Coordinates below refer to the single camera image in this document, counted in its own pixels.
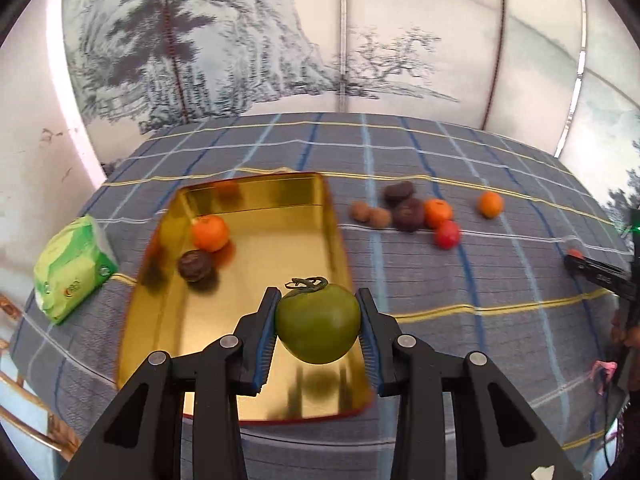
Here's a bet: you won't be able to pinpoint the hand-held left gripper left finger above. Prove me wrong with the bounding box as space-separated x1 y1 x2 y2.
62 287 283 480

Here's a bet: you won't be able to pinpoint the small red tomato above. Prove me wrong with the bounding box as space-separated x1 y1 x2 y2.
434 220 462 251

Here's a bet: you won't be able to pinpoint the green tissue pack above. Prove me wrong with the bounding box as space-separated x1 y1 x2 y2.
33 215 120 325

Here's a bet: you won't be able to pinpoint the dark brown water chestnut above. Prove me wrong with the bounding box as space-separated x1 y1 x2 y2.
383 181 416 207
178 250 218 285
391 198 426 232

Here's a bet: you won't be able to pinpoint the grey plaid cloth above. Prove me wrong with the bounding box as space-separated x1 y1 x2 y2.
10 112 633 480

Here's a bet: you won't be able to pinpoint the wooden rail frame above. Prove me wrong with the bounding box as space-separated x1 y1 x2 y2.
0 292 81 461

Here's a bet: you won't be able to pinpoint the green tomato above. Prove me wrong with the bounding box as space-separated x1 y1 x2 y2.
275 276 362 365

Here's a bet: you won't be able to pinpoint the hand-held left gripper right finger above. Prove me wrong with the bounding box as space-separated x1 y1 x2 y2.
356 288 583 480

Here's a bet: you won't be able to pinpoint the small pink object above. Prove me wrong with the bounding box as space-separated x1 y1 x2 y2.
591 359 617 395

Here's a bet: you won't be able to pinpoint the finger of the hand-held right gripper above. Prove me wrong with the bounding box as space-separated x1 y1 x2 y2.
564 249 638 297

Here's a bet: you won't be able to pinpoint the landscape painted folding screen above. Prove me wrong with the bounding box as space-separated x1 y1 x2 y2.
60 0 640 221

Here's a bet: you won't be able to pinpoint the orange tangerine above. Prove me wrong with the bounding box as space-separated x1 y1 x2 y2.
477 191 505 219
191 215 231 253
424 199 454 229

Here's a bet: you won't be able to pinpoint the gold tin tray red sides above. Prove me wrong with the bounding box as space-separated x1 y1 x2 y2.
116 172 376 426

